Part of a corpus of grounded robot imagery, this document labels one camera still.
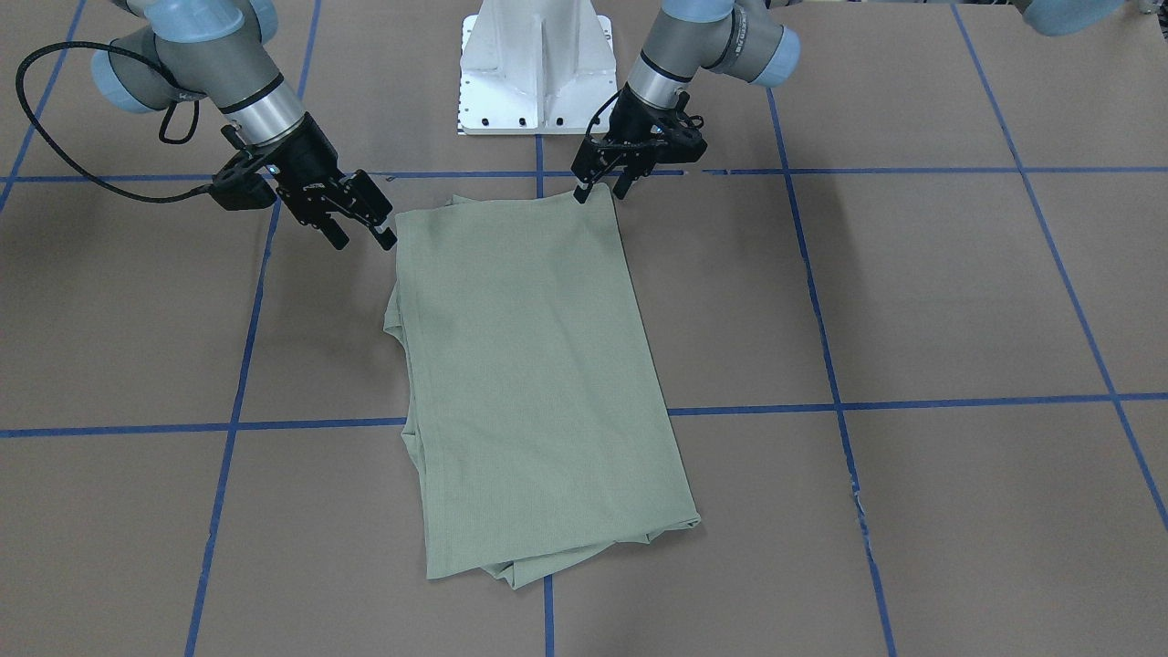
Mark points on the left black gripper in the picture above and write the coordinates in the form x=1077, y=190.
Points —
x=639, y=119

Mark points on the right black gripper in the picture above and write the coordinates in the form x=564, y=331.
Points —
x=308, y=161

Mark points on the green long sleeve shirt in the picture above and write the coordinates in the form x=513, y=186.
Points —
x=536, y=421

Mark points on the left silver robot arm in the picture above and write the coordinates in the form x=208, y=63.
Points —
x=734, y=38

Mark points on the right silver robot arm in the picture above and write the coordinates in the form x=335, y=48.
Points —
x=216, y=50

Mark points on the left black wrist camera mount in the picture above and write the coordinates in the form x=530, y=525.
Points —
x=675, y=137

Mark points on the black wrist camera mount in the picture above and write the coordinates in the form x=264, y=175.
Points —
x=675, y=137
x=239, y=186

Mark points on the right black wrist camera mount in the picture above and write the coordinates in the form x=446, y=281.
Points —
x=239, y=186

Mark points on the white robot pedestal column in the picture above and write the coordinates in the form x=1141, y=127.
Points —
x=536, y=67

